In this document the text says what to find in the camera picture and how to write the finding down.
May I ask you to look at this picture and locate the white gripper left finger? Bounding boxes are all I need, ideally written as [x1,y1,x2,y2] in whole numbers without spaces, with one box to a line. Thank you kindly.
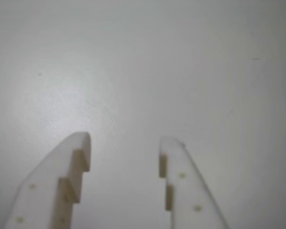
[4,131,92,229]

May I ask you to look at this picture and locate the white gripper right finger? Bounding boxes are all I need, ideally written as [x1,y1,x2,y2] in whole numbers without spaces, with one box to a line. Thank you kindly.
[159,136,230,229]

